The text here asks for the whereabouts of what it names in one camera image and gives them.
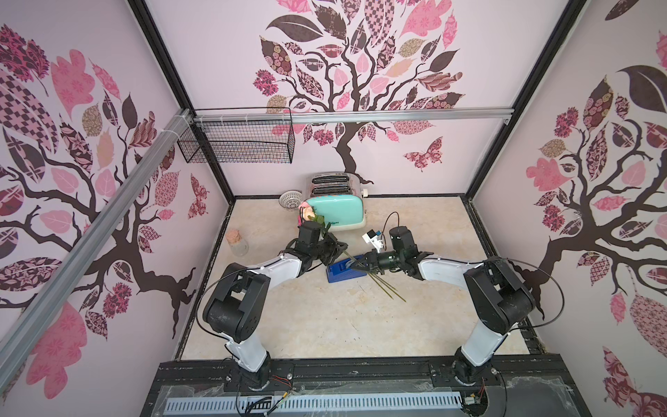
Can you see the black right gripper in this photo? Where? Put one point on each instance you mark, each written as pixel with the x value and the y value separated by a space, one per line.
pixel 372 261

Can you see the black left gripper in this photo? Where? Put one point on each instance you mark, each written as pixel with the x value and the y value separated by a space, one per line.
pixel 337 248

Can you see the dark pink artificial rose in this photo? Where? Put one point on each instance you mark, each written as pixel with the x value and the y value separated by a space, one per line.
pixel 380 282

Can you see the blue tape dispenser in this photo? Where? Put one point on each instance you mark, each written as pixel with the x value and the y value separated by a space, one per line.
pixel 342 271

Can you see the peach artificial rose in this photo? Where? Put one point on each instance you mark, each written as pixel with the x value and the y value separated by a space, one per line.
pixel 308 214

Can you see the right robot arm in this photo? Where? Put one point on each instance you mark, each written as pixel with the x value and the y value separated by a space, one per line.
pixel 500 297

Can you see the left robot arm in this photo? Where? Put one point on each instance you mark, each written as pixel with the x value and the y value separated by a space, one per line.
pixel 235 301

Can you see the patterned ceramic bowl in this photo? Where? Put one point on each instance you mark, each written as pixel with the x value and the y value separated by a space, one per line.
pixel 291 200

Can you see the mint green toaster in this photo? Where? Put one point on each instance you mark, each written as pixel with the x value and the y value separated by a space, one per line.
pixel 336 196

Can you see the glass jar with pink lid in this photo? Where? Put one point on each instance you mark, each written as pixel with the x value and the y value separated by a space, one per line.
pixel 238 246

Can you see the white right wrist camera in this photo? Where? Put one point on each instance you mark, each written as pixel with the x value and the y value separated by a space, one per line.
pixel 375 239

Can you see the black wire basket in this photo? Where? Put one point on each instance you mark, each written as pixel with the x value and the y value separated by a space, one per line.
pixel 240 135

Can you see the white slotted cable duct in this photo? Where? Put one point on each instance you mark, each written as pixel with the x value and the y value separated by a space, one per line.
pixel 312 404

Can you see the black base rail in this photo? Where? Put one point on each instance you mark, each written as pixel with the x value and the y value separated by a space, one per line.
pixel 513 385

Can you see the aluminium frame rail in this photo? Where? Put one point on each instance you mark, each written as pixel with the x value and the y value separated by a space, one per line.
pixel 32 324

